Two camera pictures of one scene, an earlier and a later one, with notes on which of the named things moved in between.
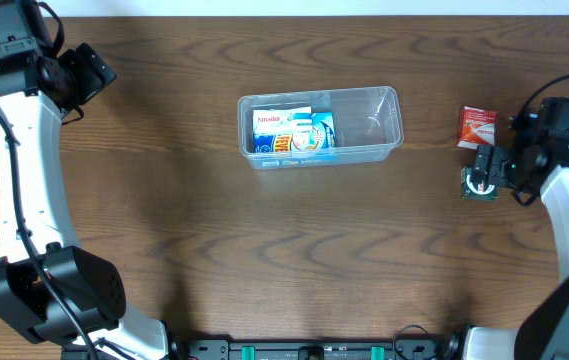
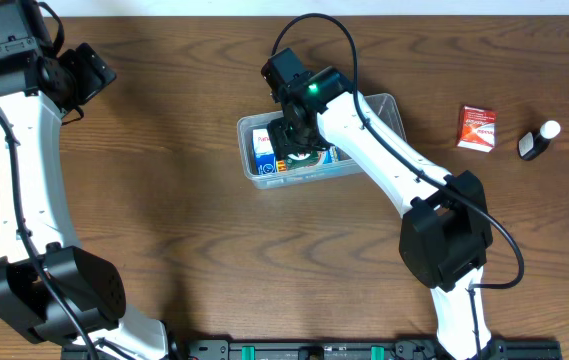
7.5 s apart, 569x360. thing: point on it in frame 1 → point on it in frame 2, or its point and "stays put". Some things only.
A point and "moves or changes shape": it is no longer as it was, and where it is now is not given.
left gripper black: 84,87 stays put
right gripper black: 496,172 → 282,141
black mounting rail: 317,349 stays put
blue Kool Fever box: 309,131 moves or changes shape
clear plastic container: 329,129 moves or changes shape
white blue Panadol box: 277,121 moves or changes shape
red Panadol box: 477,127 stays put
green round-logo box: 471,190 moves or changes shape
